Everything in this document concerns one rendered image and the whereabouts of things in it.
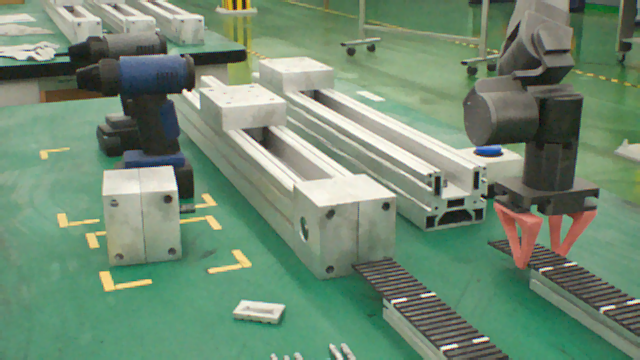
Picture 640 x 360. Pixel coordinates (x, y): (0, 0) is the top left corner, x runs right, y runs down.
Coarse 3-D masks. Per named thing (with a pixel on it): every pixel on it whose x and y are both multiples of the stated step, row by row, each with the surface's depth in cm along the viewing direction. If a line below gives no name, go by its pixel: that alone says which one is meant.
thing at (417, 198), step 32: (288, 96) 152; (320, 96) 156; (288, 128) 155; (320, 128) 138; (352, 128) 126; (384, 128) 130; (352, 160) 128; (384, 160) 117; (416, 160) 109; (448, 160) 112; (416, 192) 107; (448, 192) 108; (480, 192) 108; (416, 224) 108; (448, 224) 108
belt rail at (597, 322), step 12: (540, 276) 87; (540, 288) 88; (552, 288) 86; (552, 300) 86; (564, 300) 84; (576, 300) 82; (576, 312) 82; (588, 312) 81; (588, 324) 80; (600, 324) 79; (612, 324) 77; (612, 336) 77; (624, 336) 77; (636, 336) 74; (624, 348) 76; (636, 348) 74
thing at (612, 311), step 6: (636, 300) 79; (606, 306) 78; (612, 306) 78; (618, 306) 78; (624, 306) 78; (630, 306) 78; (636, 306) 78; (600, 312) 78; (606, 312) 77; (612, 312) 77; (618, 312) 77; (624, 312) 77; (630, 312) 77
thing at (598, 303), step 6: (612, 294) 80; (618, 294) 80; (624, 294) 80; (588, 300) 79; (594, 300) 79; (600, 300) 79; (606, 300) 80; (612, 300) 79; (618, 300) 79; (624, 300) 79; (630, 300) 79; (594, 306) 78; (600, 306) 78
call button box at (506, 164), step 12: (468, 156) 120; (480, 156) 119; (492, 156) 119; (504, 156) 119; (516, 156) 119; (492, 168) 117; (504, 168) 118; (516, 168) 119; (492, 180) 118; (492, 192) 119
